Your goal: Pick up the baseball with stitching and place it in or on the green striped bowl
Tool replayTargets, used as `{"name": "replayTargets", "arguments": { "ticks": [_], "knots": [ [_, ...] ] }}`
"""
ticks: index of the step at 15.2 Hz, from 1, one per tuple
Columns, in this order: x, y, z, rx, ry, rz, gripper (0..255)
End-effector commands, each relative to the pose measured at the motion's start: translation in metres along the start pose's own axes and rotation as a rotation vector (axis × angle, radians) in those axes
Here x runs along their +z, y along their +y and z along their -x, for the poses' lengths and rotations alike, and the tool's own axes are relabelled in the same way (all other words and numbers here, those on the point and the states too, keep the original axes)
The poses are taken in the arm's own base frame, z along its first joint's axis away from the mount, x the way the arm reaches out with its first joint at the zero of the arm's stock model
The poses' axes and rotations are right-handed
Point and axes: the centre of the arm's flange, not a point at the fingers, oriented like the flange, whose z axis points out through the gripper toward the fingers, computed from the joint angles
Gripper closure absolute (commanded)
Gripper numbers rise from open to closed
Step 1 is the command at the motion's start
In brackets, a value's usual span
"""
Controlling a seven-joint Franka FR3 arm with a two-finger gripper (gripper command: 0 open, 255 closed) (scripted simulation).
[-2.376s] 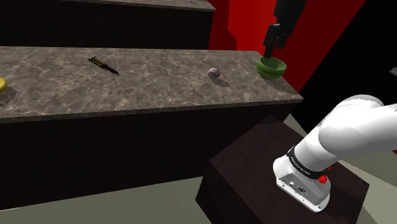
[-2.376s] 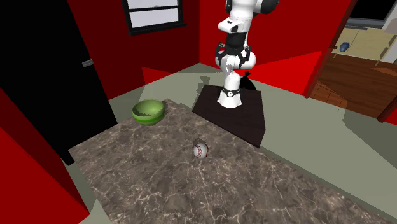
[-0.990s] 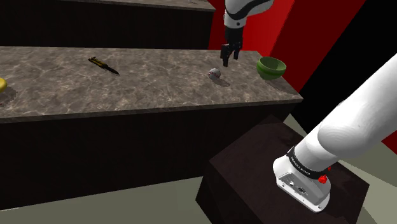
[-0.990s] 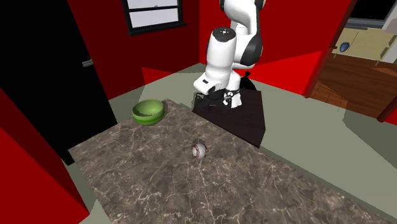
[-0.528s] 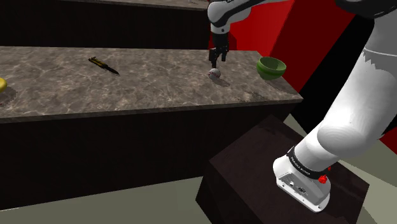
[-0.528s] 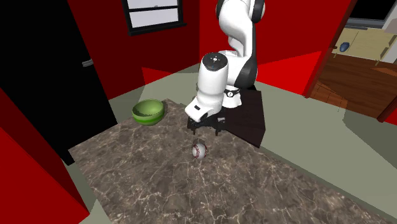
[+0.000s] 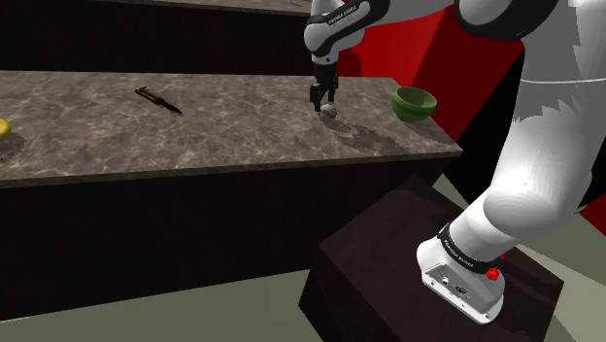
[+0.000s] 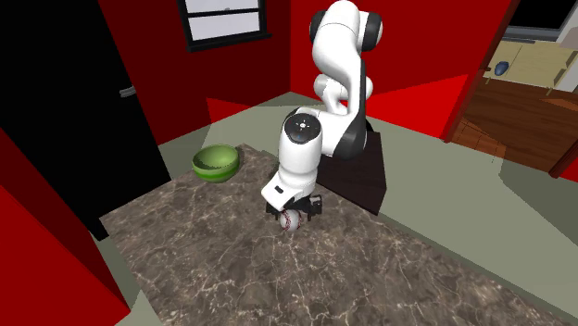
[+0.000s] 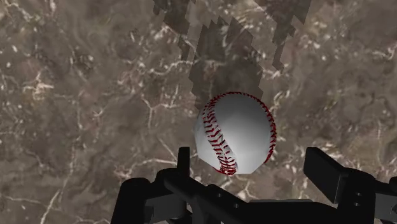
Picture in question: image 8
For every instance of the white baseball with red stitching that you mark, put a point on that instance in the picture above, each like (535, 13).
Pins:
(290, 220)

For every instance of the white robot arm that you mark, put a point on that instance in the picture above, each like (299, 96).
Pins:
(300, 162)

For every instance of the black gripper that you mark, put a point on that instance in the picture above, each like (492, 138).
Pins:
(314, 203)

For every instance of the black refrigerator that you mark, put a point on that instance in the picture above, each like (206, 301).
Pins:
(67, 108)

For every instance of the beige cabinet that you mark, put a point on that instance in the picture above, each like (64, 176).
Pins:
(533, 61)

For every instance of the blue vase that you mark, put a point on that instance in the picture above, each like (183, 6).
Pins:
(500, 68)

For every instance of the black framed window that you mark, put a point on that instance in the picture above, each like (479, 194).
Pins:
(221, 20)

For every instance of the dark brown robot stand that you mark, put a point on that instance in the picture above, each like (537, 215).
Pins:
(361, 171)

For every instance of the green bowl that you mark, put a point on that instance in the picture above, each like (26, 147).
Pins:
(216, 162)

